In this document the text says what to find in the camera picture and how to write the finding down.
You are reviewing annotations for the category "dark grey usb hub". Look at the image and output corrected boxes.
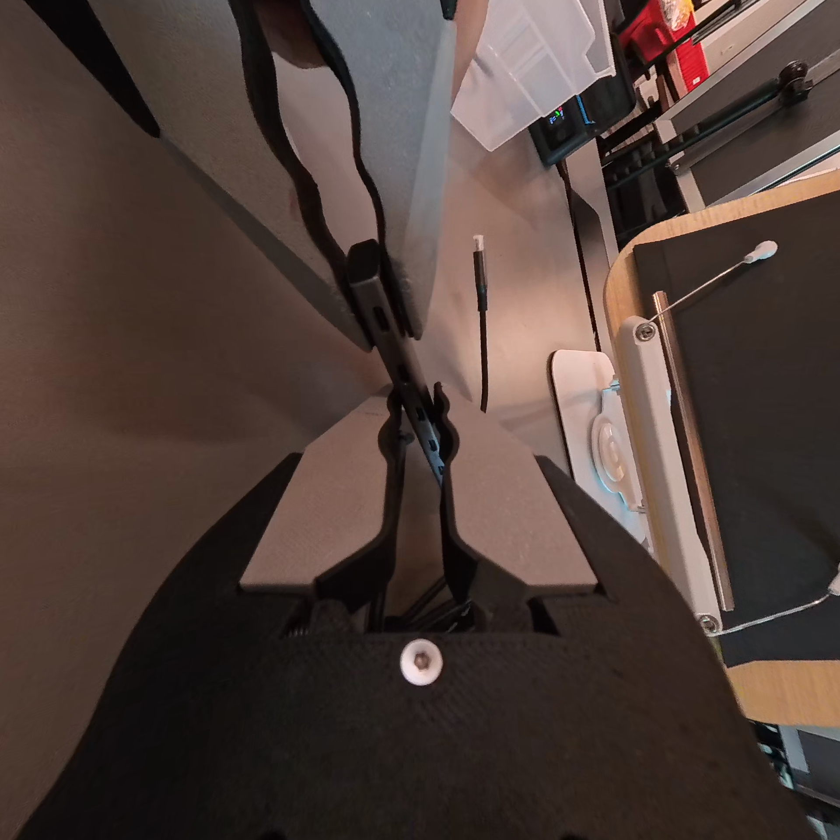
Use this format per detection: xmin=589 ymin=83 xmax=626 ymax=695
xmin=346 ymin=239 xmax=448 ymax=484

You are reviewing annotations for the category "black usb-c cable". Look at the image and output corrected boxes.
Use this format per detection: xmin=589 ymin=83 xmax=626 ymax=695
xmin=471 ymin=234 xmax=493 ymax=414

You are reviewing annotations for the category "black power station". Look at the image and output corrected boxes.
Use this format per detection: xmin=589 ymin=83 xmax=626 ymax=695
xmin=528 ymin=77 xmax=639 ymax=166

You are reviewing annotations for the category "white bracket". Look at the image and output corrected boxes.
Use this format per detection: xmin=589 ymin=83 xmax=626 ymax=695
xmin=612 ymin=315 xmax=735 ymax=632

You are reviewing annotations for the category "person's left forearm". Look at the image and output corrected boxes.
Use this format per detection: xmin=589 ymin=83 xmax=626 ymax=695
xmin=259 ymin=0 xmax=330 ymax=70

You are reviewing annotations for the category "white cord with toggle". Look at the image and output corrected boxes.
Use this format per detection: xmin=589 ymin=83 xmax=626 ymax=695
xmin=645 ymin=240 xmax=780 ymax=327
xmin=703 ymin=564 xmax=840 ymax=635

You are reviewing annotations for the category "thin black hub cable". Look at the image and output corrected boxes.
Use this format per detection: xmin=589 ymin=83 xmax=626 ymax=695
xmin=366 ymin=430 xmax=475 ymax=635

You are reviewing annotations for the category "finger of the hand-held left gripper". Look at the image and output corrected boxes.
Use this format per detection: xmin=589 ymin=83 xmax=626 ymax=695
xmin=85 ymin=0 xmax=376 ymax=353
xmin=305 ymin=0 xmax=458 ymax=341

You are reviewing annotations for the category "metal rod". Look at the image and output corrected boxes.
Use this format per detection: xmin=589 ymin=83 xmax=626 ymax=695
xmin=651 ymin=290 xmax=737 ymax=613

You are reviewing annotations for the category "metal-framed grey panel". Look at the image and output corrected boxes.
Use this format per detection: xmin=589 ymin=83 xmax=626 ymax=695
xmin=655 ymin=0 xmax=840 ymax=206

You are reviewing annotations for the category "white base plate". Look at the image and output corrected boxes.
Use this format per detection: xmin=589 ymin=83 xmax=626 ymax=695
xmin=548 ymin=349 xmax=652 ymax=547

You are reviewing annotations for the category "red box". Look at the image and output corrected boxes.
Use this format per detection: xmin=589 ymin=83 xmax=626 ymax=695
xmin=617 ymin=0 xmax=711 ymax=94

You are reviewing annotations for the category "clear plastic bin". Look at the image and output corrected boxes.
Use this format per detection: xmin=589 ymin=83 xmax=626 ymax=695
xmin=449 ymin=0 xmax=618 ymax=154

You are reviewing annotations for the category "white round disc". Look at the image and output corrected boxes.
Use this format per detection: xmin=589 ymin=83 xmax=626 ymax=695
xmin=589 ymin=406 xmax=648 ymax=508

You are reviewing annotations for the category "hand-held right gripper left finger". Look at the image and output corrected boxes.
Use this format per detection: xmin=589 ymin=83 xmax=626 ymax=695
xmin=239 ymin=392 xmax=403 ymax=595

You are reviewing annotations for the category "black mat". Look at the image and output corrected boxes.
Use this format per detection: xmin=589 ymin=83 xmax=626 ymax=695
xmin=632 ymin=190 xmax=840 ymax=668

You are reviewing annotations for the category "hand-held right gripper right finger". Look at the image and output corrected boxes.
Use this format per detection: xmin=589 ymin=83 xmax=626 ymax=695
xmin=430 ymin=384 xmax=599 ymax=602

